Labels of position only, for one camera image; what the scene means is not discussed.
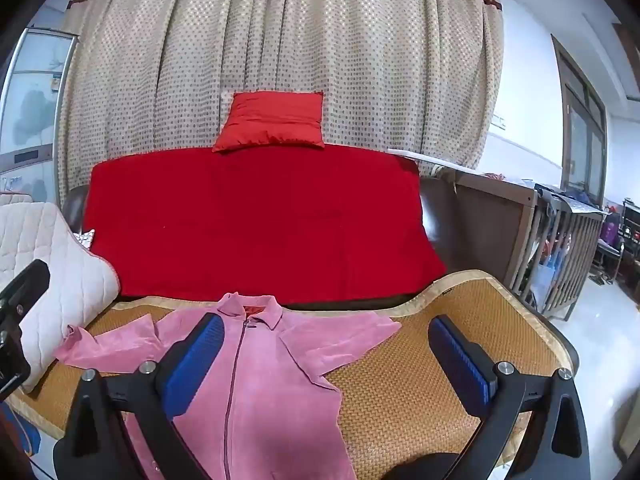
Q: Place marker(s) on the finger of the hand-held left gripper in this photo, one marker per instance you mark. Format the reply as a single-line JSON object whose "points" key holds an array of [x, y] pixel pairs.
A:
{"points": [[27, 285]]}

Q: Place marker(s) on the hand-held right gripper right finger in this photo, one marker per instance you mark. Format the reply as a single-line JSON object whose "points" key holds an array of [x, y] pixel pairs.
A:
{"points": [[460, 360]]}

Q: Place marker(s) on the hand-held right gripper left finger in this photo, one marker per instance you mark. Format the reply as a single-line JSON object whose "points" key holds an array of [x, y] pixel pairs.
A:
{"points": [[195, 360]]}

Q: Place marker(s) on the pink jacket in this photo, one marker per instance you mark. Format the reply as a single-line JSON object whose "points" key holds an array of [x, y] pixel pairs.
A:
{"points": [[280, 390]]}

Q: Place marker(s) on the white quilted cushion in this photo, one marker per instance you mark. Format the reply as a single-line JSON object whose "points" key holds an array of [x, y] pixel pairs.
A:
{"points": [[65, 280]]}

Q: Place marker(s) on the woven bamboo mat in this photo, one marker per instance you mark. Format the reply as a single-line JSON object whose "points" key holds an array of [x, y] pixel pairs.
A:
{"points": [[400, 400]]}

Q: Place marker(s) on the small patterned white cloth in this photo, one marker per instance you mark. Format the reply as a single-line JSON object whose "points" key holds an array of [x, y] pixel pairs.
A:
{"points": [[84, 238]]}

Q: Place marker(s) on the wooden crib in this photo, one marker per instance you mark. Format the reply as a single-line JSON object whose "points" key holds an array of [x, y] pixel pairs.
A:
{"points": [[485, 225]]}

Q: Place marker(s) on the red blanket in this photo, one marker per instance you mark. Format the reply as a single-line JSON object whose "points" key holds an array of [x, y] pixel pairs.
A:
{"points": [[260, 220]]}

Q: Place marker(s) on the dark wooden shelf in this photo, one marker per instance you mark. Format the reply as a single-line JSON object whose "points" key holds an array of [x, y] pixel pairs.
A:
{"points": [[617, 240]]}

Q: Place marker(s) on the white board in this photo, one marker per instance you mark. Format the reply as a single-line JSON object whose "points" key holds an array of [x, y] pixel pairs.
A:
{"points": [[430, 157]]}

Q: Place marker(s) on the red pillow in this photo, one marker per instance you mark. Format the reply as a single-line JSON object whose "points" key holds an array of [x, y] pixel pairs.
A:
{"points": [[272, 120]]}

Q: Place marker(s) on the dotted beige curtain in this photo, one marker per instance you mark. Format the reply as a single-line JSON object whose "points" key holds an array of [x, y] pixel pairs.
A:
{"points": [[280, 35]]}

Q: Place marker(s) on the wooden window frame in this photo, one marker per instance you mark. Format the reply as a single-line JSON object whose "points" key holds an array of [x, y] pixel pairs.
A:
{"points": [[582, 125]]}

